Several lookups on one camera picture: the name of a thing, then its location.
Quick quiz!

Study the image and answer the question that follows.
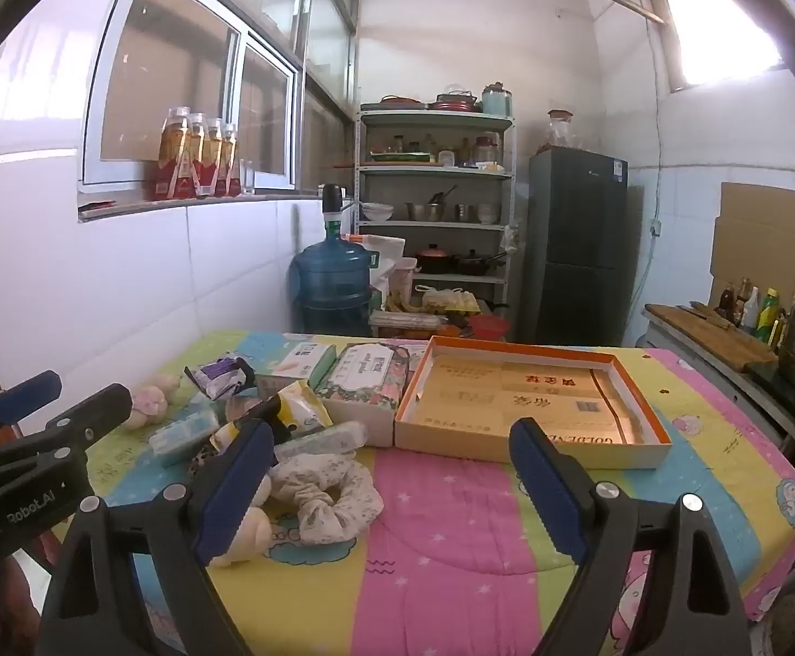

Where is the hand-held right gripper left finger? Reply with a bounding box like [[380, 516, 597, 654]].
[[35, 417, 279, 656]]

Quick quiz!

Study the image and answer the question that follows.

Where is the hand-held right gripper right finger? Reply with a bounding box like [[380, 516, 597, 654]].
[[508, 415, 753, 656]]

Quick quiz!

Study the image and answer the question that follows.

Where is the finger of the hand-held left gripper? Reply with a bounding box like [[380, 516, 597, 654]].
[[0, 383, 133, 488], [0, 370, 63, 440]]

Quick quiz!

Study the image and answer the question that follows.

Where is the cream plush bear purple cap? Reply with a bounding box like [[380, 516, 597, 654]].
[[207, 420, 274, 570]]

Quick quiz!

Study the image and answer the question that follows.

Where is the cream plush bear pink dress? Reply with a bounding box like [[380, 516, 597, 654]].
[[120, 372, 186, 431]]

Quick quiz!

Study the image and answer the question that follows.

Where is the white floral scrunchie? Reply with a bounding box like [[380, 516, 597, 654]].
[[261, 454, 386, 548]]

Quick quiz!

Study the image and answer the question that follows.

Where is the orange cardboard box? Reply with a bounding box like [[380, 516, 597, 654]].
[[393, 335, 673, 471]]

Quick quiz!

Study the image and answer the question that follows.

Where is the purple white packet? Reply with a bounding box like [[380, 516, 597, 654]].
[[184, 355, 258, 401]]

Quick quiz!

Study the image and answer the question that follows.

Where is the light blue tissue packet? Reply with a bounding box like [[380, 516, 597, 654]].
[[149, 408, 222, 460]]

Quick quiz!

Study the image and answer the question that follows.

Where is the colourful printed blanket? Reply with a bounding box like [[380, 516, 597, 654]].
[[86, 329, 795, 656]]

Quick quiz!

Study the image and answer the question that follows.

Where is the green white tissue box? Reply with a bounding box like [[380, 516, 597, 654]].
[[261, 342, 339, 384]]

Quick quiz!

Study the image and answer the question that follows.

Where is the red plastic basket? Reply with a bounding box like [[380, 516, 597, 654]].
[[469, 314, 511, 339]]

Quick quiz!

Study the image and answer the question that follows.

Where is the floral tissue pack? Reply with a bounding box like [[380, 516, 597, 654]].
[[314, 343, 413, 449]]

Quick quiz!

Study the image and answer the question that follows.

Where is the steel kitchen counter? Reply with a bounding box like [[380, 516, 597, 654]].
[[643, 307, 795, 486]]

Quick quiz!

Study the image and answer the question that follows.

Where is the egg tray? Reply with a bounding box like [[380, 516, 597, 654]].
[[423, 287, 480, 315]]

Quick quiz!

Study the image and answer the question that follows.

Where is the wrapped noodle bundle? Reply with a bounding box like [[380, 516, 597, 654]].
[[368, 311, 443, 330]]

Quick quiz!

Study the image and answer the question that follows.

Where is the wooden cutting board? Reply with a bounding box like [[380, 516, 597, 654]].
[[645, 302, 779, 373]]

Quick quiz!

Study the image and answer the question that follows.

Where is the blue water jug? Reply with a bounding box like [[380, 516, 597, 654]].
[[291, 236, 379, 337]]

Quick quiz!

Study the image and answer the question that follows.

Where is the black pan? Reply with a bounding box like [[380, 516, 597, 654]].
[[457, 249, 508, 278]]

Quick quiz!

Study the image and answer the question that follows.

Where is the white plastic bucket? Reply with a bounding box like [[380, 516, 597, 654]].
[[390, 257, 417, 302]]

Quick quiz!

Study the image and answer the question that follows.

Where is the red clay pot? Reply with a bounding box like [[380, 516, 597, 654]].
[[416, 244, 458, 276]]

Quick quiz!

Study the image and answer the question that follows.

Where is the dark grey refrigerator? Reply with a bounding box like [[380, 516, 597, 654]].
[[520, 145, 631, 346]]

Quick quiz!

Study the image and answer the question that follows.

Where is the white green flour bag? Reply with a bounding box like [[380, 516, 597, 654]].
[[352, 233, 405, 267]]

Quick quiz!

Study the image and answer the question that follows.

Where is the black water pump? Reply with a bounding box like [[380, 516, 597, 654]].
[[320, 183, 357, 237]]

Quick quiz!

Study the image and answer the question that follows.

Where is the cardboard sheet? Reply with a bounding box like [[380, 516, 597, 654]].
[[708, 181, 795, 308]]

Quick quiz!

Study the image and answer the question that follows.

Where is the metal shelf rack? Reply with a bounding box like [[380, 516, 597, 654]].
[[355, 108, 517, 302]]

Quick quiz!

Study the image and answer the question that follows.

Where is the clear glass jar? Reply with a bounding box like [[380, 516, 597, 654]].
[[546, 109, 586, 151]]

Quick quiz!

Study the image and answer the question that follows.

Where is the teal storage jar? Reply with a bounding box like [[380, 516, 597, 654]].
[[482, 83, 513, 117]]

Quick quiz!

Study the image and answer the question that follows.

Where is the small high window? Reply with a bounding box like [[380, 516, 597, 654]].
[[646, 0, 787, 93]]

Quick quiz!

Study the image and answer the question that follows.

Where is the metal window frame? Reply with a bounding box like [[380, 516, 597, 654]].
[[81, 0, 303, 194]]

